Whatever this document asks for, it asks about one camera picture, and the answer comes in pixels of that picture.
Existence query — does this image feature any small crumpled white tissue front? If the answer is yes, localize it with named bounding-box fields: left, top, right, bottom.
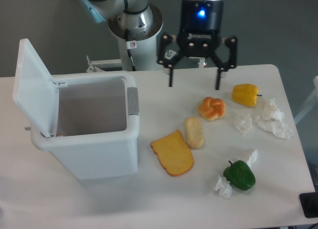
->
left=214, top=175, right=233, bottom=199

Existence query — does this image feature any black device at table edge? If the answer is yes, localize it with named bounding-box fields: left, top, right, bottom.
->
left=299, top=192, right=318, bottom=218

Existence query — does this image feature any black cable on pedestal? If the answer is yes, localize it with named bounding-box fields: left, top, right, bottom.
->
left=126, top=27, right=137, bottom=72

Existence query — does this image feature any white trash can lid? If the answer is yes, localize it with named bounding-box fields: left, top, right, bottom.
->
left=12, top=39, right=68, bottom=138

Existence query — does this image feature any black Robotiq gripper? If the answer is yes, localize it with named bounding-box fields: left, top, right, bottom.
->
left=157, top=0, right=238, bottom=90

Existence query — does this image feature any yellow bell pepper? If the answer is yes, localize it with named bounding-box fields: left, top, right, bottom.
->
left=232, top=83, right=261, bottom=107

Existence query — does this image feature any large crumpled white tissue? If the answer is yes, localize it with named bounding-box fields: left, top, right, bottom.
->
left=254, top=98, right=293, bottom=140

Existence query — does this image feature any white chair frame right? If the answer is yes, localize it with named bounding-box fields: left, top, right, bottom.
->
left=294, top=76, right=318, bottom=125

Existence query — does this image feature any pale oblong bread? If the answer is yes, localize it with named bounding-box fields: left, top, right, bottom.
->
left=184, top=117, right=204, bottom=149

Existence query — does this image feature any white trash can body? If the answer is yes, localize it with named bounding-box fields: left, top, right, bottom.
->
left=31, top=71, right=140, bottom=180

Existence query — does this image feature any orange toast slice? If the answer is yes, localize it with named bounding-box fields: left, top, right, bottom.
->
left=151, top=130, right=194, bottom=176

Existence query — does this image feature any white tissue behind green pepper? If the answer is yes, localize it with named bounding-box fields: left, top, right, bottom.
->
left=230, top=149, right=258, bottom=168

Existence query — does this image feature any grey trash can latch button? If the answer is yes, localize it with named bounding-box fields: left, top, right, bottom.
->
left=127, top=87, right=140, bottom=115

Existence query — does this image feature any green bell pepper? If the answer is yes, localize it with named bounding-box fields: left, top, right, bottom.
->
left=223, top=160, right=256, bottom=191

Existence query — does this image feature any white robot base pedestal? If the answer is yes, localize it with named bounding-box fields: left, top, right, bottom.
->
left=86, top=36, right=164, bottom=73

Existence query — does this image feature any crumpled white tissue centre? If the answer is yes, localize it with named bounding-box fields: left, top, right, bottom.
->
left=233, top=114, right=252, bottom=135

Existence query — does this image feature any orange knotted bread roll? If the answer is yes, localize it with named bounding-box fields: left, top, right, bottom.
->
left=197, top=97, right=226, bottom=121

